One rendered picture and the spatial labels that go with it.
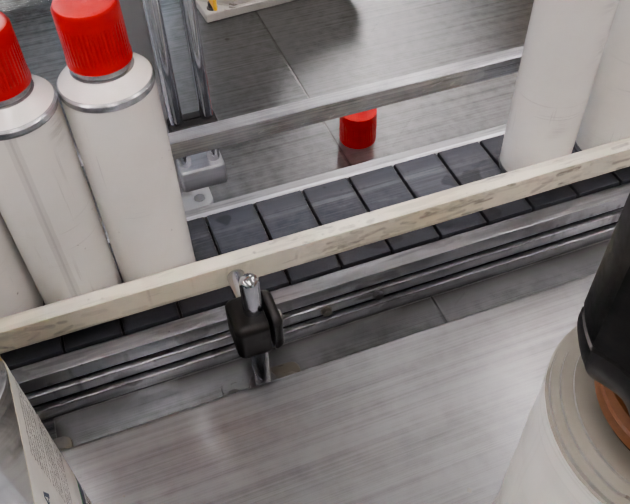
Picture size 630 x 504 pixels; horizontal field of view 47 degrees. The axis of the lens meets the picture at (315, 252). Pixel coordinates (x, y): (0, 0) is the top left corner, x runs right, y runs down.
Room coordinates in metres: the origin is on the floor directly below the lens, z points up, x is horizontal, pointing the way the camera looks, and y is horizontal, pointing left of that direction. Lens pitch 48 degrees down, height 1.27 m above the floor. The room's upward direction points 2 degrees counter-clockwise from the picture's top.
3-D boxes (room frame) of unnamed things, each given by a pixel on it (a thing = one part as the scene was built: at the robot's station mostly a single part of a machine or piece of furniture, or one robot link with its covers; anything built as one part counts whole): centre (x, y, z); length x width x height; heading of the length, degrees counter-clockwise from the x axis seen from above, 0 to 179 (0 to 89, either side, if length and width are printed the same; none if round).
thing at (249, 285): (0.26, 0.04, 0.89); 0.03 x 0.03 x 0.12; 19
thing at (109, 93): (0.33, 0.11, 0.98); 0.05 x 0.05 x 0.20
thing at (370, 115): (0.53, -0.04, 0.85); 0.03 x 0.03 x 0.03
